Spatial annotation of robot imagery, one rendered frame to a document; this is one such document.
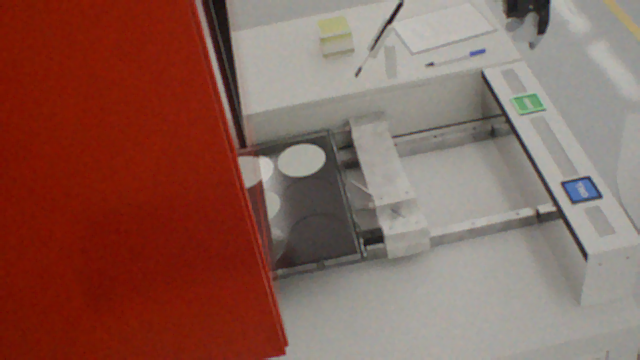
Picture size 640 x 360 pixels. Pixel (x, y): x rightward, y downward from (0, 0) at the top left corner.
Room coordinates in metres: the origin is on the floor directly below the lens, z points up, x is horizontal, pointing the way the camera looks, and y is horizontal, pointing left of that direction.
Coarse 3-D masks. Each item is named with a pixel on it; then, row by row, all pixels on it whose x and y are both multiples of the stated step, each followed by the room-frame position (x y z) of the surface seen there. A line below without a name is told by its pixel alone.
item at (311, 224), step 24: (288, 144) 1.27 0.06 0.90; (312, 144) 1.25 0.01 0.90; (264, 168) 1.21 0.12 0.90; (288, 192) 1.12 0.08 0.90; (312, 192) 1.11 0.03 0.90; (336, 192) 1.10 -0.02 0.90; (288, 216) 1.05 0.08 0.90; (312, 216) 1.04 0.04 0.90; (336, 216) 1.03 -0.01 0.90; (288, 240) 0.99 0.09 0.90; (312, 240) 0.98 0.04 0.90; (336, 240) 0.97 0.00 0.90; (288, 264) 0.93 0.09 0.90
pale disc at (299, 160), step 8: (304, 144) 1.26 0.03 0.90; (288, 152) 1.24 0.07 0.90; (296, 152) 1.24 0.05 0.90; (304, 152) 1.23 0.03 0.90; (312, 152) 1.23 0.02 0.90; (320, 152) 1.22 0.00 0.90; (280, 160) 1.22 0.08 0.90; (288, 160) 1.22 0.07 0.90; (296, 160) 1.21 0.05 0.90; (304, 160) 1.21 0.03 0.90; (312, 160) 1.20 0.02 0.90; (320, 160) 1.20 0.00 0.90; (280, 168) 1.20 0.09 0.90; (288, 168) 1.19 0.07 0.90; (296, 168) 1.19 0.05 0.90; (304, 168) 1.18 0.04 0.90; (312, 168) 1.18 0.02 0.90
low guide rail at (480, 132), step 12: (456, 132) 1.27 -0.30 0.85; (468, 132) 1.26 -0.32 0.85; (480, 132) 1.26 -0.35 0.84; (396, 144) 1.26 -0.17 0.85; (408, 144) 1.26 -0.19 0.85; (420, 144) 1.26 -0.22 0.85; (432, 144) 1.26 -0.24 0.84; (444, 144) 1.26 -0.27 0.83; (456, 144) 1.26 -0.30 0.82; (348, 156) 1.25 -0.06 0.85; (336, 168) 1.25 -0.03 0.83; (348, 168) 1.25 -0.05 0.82
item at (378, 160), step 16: (368, 144) 1.25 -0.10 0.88; (384, 144) 1.24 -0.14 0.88; (368, 160) 1.20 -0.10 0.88; (384, 160) 1.19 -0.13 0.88; (368, 176) 1.15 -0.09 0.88; (384, 176) 1.14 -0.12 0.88; (400, 176) 1.13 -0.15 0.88; (416, 208) 1.03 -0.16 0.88; (384, 240) 0.97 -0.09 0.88; (416, 240) 0.95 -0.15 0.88
